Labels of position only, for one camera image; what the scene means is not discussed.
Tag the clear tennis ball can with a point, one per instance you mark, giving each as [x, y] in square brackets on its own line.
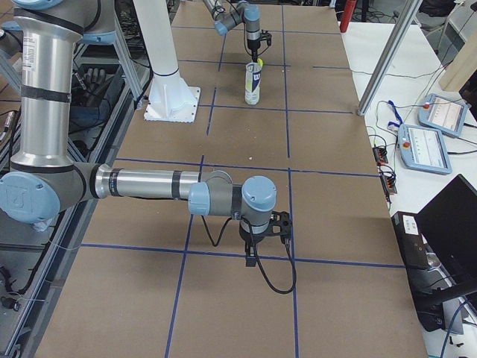
[253, 75]

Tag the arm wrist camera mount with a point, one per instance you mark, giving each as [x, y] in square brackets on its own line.
[281, 225]

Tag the black monitor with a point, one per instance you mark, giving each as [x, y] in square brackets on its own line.
[448, 223]

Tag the near teach pendant tablet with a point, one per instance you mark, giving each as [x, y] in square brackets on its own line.
[423, 149]

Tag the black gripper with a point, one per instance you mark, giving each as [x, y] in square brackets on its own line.
[253, 46]

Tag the teach pendant tablet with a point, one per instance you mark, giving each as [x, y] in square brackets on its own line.
[423, 149]
[444, 114]

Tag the black computer box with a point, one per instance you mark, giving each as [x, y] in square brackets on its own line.
[411, 244]

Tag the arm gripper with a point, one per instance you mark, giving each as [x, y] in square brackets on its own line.
[249, 239]

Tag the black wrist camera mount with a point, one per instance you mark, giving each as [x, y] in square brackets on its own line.
[266, 36]

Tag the red cylinder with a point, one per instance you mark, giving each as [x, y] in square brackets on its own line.
[347, 15]

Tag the aluminium frame post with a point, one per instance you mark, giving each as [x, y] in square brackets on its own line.
[392, 45]

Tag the far teach pendant tablet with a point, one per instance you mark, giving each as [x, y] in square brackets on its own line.
[444, 114]

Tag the white pedestal column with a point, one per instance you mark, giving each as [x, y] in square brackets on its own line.
[170, 98]

